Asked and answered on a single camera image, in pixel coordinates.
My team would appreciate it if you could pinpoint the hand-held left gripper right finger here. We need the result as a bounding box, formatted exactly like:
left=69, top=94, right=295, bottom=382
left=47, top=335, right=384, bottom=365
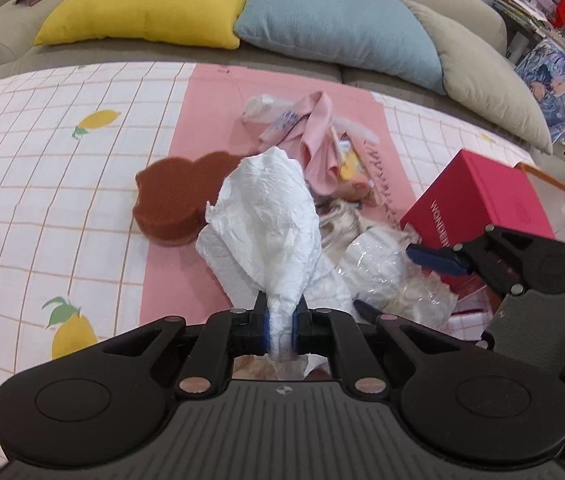
left=293, top=292, right=463, bottom=397

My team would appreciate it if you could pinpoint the red box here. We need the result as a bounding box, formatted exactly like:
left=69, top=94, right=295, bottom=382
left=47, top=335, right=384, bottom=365
left=400, top=149, right=556, bottom=293

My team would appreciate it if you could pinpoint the brown bear-shaped sponge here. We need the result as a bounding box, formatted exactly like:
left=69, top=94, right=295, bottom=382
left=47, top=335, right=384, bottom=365
left=132, top=151, right=243, bottom=248

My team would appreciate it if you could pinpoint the pink cloth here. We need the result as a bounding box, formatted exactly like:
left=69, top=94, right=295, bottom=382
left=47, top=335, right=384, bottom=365
left=257, top=91, right=339, bottom=196

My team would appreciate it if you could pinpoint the white plastic bag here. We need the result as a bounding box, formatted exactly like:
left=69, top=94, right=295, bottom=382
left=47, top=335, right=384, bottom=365
left=335, top=227, right=458, bottom=332

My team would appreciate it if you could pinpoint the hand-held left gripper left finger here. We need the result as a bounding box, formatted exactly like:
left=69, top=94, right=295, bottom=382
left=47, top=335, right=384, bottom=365
left=97, top=291, right=270, bottom=399

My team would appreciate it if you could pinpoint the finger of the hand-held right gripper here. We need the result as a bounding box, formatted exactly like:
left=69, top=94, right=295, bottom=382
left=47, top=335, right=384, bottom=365
left=405, top=223, right=543, bottom=297
left=353, top=299, right=388, bottom=325

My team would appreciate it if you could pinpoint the beige pillow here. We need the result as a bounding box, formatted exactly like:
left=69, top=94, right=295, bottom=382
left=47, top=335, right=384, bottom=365
left=403, top=0, right=554, bottom=156

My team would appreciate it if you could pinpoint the yellow pillow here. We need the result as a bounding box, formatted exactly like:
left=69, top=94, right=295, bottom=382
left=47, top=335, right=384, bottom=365
left=32, top=0, right=256, bottom=51

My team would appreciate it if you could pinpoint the clear plastic wrapper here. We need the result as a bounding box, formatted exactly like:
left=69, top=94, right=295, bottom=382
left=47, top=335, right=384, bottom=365
left=241, top=94, right=304, bottom=128

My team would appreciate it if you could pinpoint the white orange-rimmed storage box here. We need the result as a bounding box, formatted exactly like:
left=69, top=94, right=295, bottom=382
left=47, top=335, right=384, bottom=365
left=515, top=162, right=565, bottom=261

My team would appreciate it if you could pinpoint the white paper towel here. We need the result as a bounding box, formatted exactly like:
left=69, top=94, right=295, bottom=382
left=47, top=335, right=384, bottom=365
left=195, top=146, right=324, bottom=361

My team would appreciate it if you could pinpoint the light blue pillow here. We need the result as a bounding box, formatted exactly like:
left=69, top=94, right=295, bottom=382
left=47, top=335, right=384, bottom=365
left=232, top=0, right=448, bottom=96

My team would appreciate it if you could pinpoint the yellow snack packet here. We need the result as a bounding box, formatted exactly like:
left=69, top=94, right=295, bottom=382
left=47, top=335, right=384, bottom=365
left=333, top=130, right=399, bottom=211

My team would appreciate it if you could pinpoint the blue anime print board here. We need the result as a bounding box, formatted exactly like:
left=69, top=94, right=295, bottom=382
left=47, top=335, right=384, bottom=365
left=513, top=40, right=565, bottom=143

